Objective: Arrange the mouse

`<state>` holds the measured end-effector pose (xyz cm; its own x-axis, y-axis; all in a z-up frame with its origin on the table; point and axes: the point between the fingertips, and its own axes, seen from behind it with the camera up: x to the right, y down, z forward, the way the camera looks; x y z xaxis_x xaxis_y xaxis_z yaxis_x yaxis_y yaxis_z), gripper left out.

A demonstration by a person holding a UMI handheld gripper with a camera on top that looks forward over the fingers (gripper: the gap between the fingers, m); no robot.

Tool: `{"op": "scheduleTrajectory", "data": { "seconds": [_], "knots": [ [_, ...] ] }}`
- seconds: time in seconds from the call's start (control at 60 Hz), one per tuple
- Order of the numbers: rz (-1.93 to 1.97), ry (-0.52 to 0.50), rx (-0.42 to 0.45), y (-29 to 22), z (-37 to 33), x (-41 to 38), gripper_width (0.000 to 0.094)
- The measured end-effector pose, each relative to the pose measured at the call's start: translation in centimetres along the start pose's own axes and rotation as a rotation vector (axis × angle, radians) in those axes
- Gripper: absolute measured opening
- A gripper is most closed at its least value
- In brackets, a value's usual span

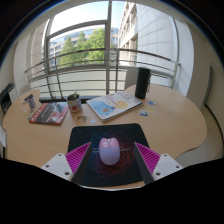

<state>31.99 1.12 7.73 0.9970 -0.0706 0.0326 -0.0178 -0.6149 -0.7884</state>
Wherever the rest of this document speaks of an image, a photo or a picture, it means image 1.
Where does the pale round sticker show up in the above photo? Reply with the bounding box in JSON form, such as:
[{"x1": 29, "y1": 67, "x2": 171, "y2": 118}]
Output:
[{"x1": 75, "y1": 114, "x2": 89, "y2": 123}]

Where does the metal balcony railing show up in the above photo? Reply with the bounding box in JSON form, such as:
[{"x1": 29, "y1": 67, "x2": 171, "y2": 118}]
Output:
[{"x1": 24, "y1": 48, "x2": 181, "y2": 99}]

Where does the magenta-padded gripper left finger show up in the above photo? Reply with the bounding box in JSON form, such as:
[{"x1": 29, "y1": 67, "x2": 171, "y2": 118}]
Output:
[{"x1": 40, "y1": 142, "x2": 93, "y2": 186}]

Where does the black mouse pad, red-blue print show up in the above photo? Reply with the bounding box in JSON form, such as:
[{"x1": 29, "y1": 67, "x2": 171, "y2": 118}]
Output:
[{"x1": 67, "y1": 123, "x2": 150, "y2": 188}]

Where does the white chair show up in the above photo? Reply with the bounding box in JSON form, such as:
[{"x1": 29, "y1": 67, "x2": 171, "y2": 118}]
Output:
[{"x1": 124, "y1": 68, "x2": 139, "y2": 90}]

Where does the mug with small plant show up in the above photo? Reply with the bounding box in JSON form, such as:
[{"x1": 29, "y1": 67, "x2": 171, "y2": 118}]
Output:
[{"x1": 66, "y1": 92, "x2": 83, "y2": 114}]

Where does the pink and lilac computer mouse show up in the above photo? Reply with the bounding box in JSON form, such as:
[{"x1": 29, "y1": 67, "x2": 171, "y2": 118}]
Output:
[{"x1": 98, "y1": 137, "x2": 121, "y2": 166}]

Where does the red magazine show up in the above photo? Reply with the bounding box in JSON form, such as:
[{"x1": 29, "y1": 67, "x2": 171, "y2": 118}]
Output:
[{"x1": 28, "y1": 101, "x2": 70, "y2": 126}]

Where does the light blue illustrated magazine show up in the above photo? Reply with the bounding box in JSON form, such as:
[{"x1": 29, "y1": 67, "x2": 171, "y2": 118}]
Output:
[{"x1": 86, "y1": 90, "x2": 144, "y2": 123}]

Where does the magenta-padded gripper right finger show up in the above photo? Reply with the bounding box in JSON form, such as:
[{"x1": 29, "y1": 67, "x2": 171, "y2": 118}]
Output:
[{"x1": 132, "y1": 142, "x2": 184, "y2": 186}]

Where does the black cylindrical drink bottle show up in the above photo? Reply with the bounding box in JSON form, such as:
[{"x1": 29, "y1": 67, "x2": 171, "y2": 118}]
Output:
[{"x1": 134, "y1": 67, "x2": 152, "y2": 100}]

